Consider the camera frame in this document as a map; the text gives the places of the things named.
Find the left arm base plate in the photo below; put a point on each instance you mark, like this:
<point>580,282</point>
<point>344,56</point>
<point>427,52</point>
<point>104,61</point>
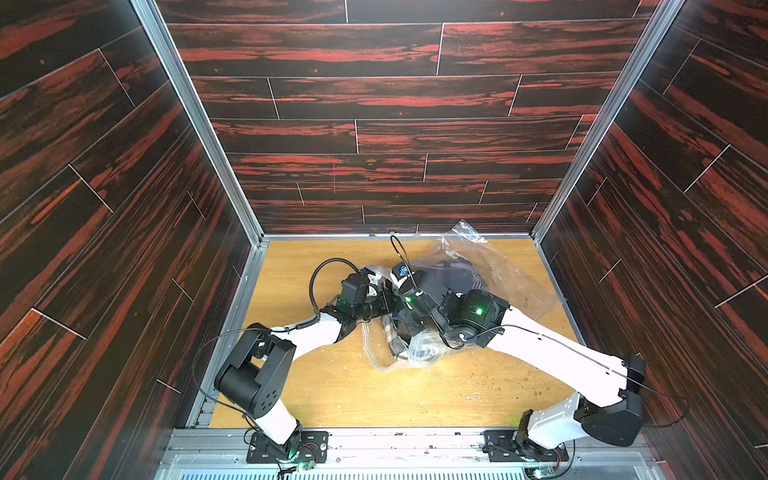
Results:
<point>304,448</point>

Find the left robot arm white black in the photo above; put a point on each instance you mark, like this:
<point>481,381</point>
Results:
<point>254,374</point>

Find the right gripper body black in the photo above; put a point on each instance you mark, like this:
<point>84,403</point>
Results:
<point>405,282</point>

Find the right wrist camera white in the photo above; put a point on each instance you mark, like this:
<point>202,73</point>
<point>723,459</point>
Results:
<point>401,276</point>

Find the clear plastic vacuum bag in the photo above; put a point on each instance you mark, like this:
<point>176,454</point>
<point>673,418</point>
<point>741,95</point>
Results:
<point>510,276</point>

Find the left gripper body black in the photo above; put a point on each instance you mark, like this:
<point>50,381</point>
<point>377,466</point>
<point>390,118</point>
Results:
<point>363,311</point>

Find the navy plaid scarf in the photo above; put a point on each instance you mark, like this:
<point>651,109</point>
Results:
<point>459,276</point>

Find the beige brown striped scarf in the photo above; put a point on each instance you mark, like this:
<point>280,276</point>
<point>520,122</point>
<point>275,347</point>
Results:
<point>398,337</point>

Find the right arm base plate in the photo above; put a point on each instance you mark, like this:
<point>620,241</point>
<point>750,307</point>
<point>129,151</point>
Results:
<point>503,445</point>

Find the front aluminium rail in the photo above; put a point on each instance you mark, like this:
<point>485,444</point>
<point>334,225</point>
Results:
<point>398,453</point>

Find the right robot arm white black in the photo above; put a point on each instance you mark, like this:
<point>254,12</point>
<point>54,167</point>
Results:
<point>606,404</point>

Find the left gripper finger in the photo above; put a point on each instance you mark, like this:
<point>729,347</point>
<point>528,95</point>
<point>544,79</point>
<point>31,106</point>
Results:
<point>381,307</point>
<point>380,288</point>

